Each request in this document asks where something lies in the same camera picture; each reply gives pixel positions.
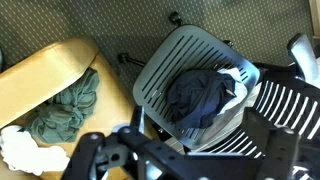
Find black slotted chair backrest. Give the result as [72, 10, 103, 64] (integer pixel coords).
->
[186, 63, 320, 159]

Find grey slotted chair seat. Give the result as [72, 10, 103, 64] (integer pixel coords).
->
[132, 24, 261, 151]

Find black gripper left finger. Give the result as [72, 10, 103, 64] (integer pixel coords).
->
[61, 105, 161, 180]

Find white crumpled cloth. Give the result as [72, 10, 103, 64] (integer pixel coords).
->
[0, 124, 71, 177]

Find black chair base with casters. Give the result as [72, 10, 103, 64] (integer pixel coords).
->
[117, 10, 235, 68]

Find black chair armrest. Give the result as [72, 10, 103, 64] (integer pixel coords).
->
[287, 32, 320, 84]

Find white cloth under navy clothing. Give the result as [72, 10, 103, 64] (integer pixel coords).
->
[216, 67, 249, 116]

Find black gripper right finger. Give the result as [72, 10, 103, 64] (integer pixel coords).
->
[241, 107, 302, 180]

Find green crumpled cloth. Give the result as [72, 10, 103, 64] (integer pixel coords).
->
[23, 67, 101, 145]

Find dark navy blue clothing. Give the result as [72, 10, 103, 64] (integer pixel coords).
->
[165, 69, 238, 131]

